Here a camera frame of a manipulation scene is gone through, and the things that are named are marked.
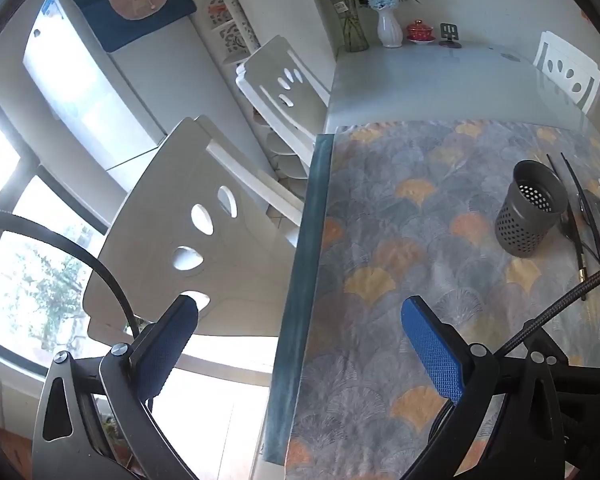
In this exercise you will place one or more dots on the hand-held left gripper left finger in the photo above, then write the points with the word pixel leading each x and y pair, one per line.
pixel 162 345

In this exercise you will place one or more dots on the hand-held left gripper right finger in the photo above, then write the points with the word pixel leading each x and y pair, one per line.
pixel 432 355

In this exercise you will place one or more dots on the black chopstick with gold band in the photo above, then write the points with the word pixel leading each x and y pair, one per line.
pixel 587 207
pixel 578 255

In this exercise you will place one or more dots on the black perforated utensil holder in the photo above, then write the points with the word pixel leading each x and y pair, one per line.
pixel 525 230

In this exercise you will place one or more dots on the fan-patterned grey tablecloth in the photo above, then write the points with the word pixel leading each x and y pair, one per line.
pixel 405 240

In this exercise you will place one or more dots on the white chair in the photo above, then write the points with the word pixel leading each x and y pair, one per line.
pixel 145 220
pixel 587 77
pixel 265 77

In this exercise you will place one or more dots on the white refrigerator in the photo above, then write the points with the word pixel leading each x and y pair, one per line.
pixel 170 75

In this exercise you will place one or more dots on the black phone stand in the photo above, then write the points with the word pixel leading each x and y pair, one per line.
pixel 448 30

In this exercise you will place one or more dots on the red lidded cup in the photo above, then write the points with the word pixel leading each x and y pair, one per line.
pixel 420 30

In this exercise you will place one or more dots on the white vase with blue flowers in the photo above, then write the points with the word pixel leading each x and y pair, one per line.
pixel 390 30

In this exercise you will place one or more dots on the glass vase with green stems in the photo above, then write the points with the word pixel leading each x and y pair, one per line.
pixel 352 30

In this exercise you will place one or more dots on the blue cloth with round print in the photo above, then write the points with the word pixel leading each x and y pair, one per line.
pixel 95 15

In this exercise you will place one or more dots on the white patterned rack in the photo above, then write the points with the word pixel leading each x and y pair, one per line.
pixel 240 15

